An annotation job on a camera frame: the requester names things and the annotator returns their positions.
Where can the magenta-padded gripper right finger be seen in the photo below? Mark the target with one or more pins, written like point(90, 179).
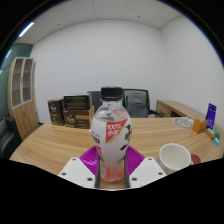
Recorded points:
point(146, 171)

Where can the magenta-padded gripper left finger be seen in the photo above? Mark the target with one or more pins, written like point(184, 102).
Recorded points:
point(75, 170)

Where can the clear drink bottle black cap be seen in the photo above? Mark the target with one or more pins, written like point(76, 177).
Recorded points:
point(111, 133)

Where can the white mug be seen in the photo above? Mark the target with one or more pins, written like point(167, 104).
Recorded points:
point(173, 156)

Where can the brown cardboard carton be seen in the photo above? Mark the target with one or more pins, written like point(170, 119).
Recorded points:
point(78, 119)

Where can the flat round red coaster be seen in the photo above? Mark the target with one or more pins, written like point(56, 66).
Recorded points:
point(196, 159)

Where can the round grey printed mat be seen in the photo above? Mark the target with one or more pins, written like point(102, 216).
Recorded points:
point(183, 124)

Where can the tall dark brown carton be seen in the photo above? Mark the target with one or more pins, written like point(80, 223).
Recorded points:
point(55, 111)

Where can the black mesh office chair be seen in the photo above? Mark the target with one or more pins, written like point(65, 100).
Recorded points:
point(136, 103)

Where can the black flat carton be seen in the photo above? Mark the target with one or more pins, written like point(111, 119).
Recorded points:
point(77, 101)

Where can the orange box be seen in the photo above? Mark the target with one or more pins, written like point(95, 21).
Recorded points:
point(199, 126)

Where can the wooden side desk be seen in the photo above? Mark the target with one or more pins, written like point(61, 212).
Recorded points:
point(180, 108)

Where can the dark padded office chair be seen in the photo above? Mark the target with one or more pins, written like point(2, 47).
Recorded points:
point(95, 100)

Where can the black armchair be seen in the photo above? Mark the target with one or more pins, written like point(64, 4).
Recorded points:
point(8, 140)

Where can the wooden shelf cabinet glass doors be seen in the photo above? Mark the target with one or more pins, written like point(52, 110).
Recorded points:
point(25, 116)

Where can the small yellow box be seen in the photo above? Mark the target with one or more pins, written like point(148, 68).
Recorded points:
point(210, 133)

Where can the small blue box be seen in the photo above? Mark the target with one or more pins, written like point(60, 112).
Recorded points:
point(216, 141)

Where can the purple standing package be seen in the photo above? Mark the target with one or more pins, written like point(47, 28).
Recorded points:
point(210, 115)

